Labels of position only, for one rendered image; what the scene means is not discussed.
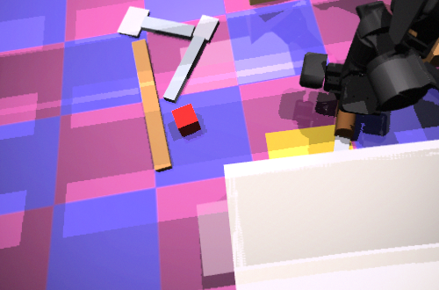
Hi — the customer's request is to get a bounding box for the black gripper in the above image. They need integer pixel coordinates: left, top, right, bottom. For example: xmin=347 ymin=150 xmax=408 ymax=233
xmin=299 ymin=48 xmax=367 ymax=100

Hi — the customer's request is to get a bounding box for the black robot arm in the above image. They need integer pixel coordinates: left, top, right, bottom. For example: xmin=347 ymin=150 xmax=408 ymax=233
xmin=339 ymin=0 xmax=439 ymax=116

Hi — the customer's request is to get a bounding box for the red cube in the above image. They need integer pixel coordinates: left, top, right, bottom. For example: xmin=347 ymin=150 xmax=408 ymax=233
xmin=172 ymin=103 xmax=201 ymax=137

